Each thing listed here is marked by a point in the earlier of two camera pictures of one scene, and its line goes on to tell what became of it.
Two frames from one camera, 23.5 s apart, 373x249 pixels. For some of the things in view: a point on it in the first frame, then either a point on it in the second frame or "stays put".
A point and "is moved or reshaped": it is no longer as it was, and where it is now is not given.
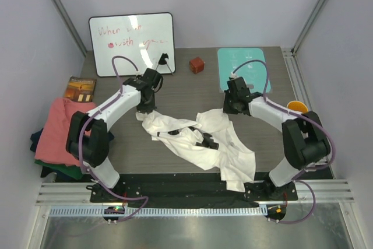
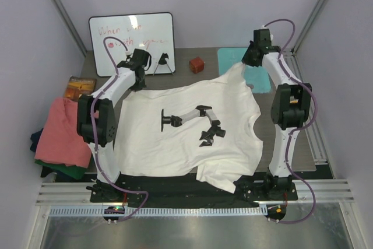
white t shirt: (208, 143) is moved or reshaped
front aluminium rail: (326, 191) stays put
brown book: (80, 89) stays put
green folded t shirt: (74, 171) stays put
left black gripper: (147, 108) to (140, 86)
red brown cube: (196, 65) stays put
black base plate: (186, 190) stays put
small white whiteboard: (141, 38) stays put
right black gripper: (226, 108) to (246, 60)
